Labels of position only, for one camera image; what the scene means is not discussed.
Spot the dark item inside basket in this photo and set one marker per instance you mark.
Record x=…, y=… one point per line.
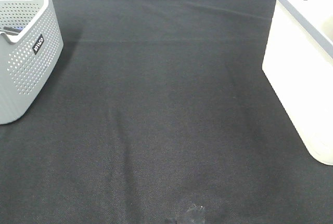
x=11, y=31

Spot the white storage bin grey rim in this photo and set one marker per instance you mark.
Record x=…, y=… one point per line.
x=298, y=64

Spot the black table cloth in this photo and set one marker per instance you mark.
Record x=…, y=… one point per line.
x=156, y=106

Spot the grey perforated laundry basket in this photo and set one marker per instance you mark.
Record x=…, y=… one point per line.
x=27, y=59

